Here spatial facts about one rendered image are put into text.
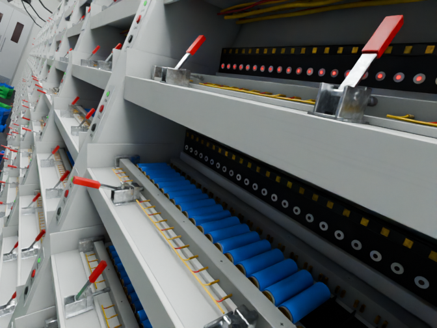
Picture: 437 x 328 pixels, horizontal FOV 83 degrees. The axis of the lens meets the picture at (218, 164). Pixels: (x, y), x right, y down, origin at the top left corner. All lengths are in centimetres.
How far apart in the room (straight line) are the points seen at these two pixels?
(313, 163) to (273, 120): 5
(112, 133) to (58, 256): 28
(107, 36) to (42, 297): 97
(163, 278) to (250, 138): 17
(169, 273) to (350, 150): 21
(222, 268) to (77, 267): 39
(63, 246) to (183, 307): 42
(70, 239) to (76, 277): 9
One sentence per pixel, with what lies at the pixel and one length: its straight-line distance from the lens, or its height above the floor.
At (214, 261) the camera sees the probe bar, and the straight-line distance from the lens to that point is 28.
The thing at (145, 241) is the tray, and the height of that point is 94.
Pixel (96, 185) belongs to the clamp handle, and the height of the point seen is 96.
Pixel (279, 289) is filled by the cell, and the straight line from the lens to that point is 28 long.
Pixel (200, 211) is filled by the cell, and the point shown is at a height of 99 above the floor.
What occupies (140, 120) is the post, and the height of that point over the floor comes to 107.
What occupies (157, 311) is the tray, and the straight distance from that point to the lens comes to 29.
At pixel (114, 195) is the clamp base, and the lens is 41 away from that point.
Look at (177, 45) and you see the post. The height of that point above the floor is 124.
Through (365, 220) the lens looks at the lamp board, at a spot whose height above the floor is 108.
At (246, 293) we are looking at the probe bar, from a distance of 25.
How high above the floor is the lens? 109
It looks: 4 degrees down
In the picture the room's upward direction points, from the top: 25 degrees clockwise
